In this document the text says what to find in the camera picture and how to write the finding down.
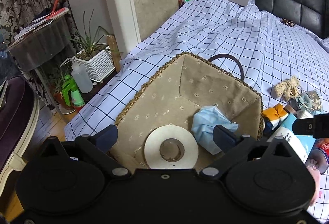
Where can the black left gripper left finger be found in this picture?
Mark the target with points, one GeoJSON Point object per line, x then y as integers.
{"type": "Point", "coordinates": [93, 149]}

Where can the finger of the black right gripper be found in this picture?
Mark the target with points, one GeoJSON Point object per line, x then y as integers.
{"type": "Point", "coordinates": [317, 127]}

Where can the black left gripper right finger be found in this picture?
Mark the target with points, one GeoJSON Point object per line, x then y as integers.
{"type": "Point", "coordinates": [235, 148]}

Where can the light blue face mask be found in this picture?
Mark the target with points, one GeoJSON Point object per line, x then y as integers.
{"type": "Point", "coordinates": [203, 125]}

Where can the pink soft cloth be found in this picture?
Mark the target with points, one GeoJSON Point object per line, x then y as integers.
{"type": "Point", "coordinates": [315, 173]}

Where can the cream crochet lace cloth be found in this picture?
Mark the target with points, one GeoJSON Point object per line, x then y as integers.
{"type": "Point", "coordinates": [288, 88]}

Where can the white tape roll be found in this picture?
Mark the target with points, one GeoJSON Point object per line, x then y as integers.
{"type": "Point", "coordinates": [170, 147]}

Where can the cleansing towel pack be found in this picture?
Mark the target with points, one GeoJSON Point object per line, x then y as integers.
{"type": "Point", "coordinates": [301, 144]}

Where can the red biscuit packet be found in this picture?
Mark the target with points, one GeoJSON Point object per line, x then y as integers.
{"type": "Point", "coordinates": [319, 155]}

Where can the green spray bottle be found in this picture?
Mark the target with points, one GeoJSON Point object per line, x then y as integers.
{"type": "Point", "coordinates": [71, 94]}

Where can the clear squeeze wash bottle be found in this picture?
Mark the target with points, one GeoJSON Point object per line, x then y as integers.
{"type": "Point", "coordinates": [80, 76]}

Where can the blue checked bed sheet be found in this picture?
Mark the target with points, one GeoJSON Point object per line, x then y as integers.
{"type": "Point", "coordinates": [268, 51]}

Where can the woven basket with floral lining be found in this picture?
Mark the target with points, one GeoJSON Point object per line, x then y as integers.
{"type": "Point", "coordinates": [174, 94]}

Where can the white ribbed plant pot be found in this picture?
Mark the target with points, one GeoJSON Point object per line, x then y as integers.
{"type": "Point", "coordinates": [99, 66]}

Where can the purple chair cushion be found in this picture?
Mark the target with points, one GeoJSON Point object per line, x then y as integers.
{"type": "Point", "coordinates": [15, 115]}

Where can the green spiky plant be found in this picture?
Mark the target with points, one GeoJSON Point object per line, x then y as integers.
{"type": "Point", "coordinates": [90, 43]}

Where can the brown hair clip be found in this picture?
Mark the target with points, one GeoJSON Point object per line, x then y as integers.
{"type": "Point", "coordinates": [287, 22]}

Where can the grey side table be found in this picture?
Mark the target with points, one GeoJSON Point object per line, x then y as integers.
{"type": "Point", "coordinates": [42, 44]}

